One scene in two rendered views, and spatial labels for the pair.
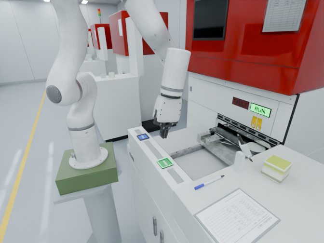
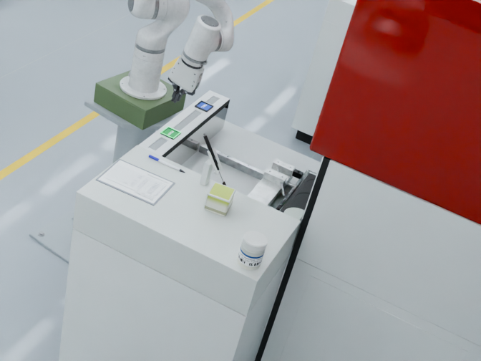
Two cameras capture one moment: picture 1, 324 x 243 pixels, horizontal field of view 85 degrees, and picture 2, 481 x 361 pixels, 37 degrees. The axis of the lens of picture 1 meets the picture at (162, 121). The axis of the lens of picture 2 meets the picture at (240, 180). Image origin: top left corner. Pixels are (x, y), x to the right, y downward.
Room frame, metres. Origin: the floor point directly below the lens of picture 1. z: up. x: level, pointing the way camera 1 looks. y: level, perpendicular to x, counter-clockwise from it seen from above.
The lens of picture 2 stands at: (-0.76, -1.73, 2.35)
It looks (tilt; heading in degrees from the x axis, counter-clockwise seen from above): 35 degrees down; 44
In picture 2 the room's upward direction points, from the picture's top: 15 degrees clockwise
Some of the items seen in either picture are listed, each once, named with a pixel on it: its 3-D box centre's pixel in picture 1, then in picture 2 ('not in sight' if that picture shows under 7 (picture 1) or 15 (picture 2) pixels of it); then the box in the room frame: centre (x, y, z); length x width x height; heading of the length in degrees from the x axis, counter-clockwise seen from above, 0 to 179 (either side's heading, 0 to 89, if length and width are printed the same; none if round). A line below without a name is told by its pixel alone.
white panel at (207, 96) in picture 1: (223, 108); (346, 155); (1.12, -0.42, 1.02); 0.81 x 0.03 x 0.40; 27
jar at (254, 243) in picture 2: not in sight; (252, 251); (0.47, -0.68, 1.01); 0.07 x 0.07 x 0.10
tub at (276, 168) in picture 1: (276, 168); (220, 199); (0.53, -0.43, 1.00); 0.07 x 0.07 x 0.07; 36
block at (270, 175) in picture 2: (212, 141); (275, 177); (0.91, -0.30, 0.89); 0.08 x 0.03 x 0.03; 117
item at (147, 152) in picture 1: (153, 160); (184, 135); (0.74, 0.05, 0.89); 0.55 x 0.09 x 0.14; 27
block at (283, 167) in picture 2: (204, 135); (283, 167); (0.98, -0.26, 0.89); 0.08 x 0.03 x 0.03; 117
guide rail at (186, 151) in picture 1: (194, 148); (258, 173); (0.92, -0.20, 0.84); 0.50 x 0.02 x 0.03; 117
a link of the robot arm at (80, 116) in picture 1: (80, 99); (162, 18); (0.80, 0.38, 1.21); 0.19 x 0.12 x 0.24; 164
